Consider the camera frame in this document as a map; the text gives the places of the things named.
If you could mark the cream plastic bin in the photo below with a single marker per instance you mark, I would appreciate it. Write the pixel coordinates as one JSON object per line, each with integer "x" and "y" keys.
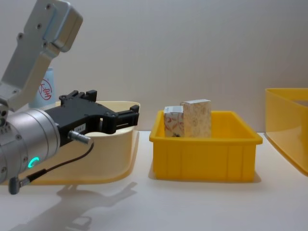
{"x": 108, "y": 156}

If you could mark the pale blue bottle red mark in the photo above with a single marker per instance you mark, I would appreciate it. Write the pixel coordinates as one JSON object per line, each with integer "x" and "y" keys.
{"x": 47, "y": 95}

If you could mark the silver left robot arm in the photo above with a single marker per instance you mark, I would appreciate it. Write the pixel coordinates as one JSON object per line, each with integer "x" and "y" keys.
{"x": 31, "y": 134}

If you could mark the translucent yellow plastic bin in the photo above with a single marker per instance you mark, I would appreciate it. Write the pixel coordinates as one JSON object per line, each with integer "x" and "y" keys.
{"x": 284, "y": 125}

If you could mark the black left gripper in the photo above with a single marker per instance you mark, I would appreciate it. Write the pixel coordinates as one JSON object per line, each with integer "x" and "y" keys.
{"x": 72, "y": 113}

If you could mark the small patterned white carton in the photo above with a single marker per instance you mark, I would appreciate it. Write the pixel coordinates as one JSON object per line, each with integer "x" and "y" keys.
{"x": 173, "y": 125}

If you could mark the tall patterned beige carton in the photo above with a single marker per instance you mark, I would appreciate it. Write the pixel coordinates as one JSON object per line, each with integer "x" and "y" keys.
{"x": 198, "y": 120}

